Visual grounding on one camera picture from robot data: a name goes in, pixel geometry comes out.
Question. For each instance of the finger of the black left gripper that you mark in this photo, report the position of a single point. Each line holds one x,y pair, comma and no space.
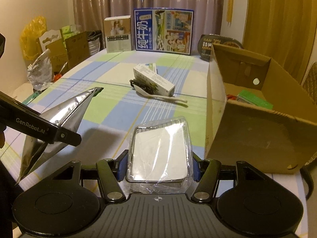
28,121

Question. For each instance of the long white green box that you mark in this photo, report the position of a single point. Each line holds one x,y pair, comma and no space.
147,74

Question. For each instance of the white square plastic container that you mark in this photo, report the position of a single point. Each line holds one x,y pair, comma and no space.
160,158

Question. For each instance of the brown cardboard box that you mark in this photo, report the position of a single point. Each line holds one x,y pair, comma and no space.
277,141

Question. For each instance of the green white spray box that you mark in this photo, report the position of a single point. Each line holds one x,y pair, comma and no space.
250,98

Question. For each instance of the red small packet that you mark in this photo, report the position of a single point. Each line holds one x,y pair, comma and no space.
231,97

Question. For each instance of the blue milk carton box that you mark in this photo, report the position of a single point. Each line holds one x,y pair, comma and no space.
163,30

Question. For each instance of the white plastic spoon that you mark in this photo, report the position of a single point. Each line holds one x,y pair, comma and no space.
167,98

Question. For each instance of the brown side carton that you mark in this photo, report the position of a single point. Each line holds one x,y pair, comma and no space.
73,51

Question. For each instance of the beige photo product box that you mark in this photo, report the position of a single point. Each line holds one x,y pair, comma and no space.
117,32

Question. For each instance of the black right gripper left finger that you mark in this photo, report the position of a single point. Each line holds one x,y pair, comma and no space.
110,173

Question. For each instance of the silver foil pouch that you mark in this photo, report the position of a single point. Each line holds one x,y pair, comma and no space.
66,117

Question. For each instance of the yellow plastic bag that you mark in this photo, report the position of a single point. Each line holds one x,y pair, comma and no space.
29,38

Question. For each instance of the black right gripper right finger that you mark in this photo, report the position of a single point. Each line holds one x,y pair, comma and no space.
205,173

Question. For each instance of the checked tablecloth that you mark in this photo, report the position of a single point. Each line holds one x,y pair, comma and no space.
112,114

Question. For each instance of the crumpled silver bag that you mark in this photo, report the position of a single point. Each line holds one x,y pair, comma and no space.
40,72

